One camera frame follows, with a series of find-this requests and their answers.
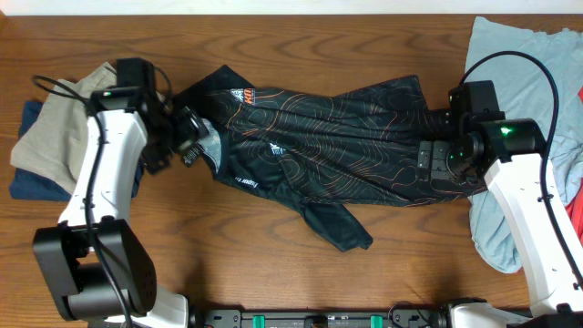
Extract black orange-patterned sports shirt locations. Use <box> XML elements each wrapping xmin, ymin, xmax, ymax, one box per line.
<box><xmin>173</xmin><ymin>67</ymin><xmax>484</xmax><ymax>251</ymax></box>

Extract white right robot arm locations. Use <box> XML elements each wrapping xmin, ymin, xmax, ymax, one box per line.
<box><xmin>417</xmin><ymin>119</ymin><xmax>582</xmax><ymax>327</ymax></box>

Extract light grey t-shirt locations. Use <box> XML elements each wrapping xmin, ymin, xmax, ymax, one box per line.
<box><xmin>464</xmin><ymin>16</ymin><xmax>583</xmax><ymax>274</ymax></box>

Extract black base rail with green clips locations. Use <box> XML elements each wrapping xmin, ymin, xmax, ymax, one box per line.
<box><xmin>189</xmin><ymin>302</ymin><xmax>451</xmax><ymax>328</ymax></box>

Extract red garment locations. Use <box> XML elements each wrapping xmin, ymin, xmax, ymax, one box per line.
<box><xmin>560</xmin><ymin>88</ymin><xmax>582</xmax><ymax>241</ymax></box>

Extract folded navy blue garment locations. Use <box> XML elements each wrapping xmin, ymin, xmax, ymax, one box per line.
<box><xmin>9</xmin><ymin>101</ymin><xmax>144</xmax><ymax>201</ymax></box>

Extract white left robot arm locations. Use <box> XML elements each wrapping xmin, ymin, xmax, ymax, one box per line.
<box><xmin>33</xmin><ymin>87</ymin><xmax>196</xmax><ymax>327</ymax></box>

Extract folded khaki trousers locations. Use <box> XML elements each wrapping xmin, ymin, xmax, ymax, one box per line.
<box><xmin>9</xmin><ymin>61</ymin><xmax>119</xmax><ymax>196</ymax></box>

